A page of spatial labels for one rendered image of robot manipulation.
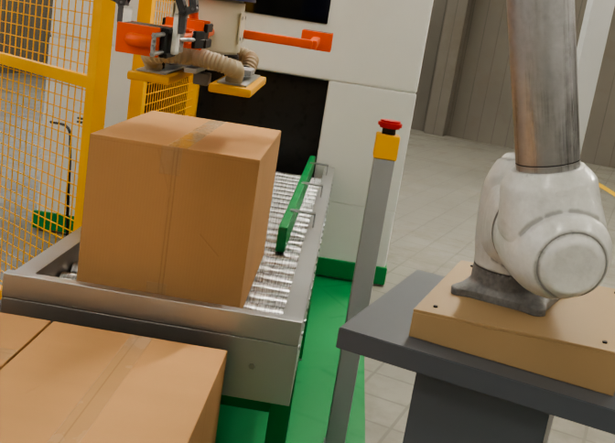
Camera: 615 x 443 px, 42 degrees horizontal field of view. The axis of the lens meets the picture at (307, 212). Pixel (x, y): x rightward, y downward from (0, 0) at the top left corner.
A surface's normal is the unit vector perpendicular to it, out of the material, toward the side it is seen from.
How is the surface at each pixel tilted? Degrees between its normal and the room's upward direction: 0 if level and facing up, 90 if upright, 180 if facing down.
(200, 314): 90
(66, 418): 0
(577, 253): 101
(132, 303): 90
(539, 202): 79
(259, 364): 90
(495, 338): 90
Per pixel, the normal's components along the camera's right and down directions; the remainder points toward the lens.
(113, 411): 0.15, -0.96
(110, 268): -0.05, 0.22
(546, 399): -0.40, 0.14
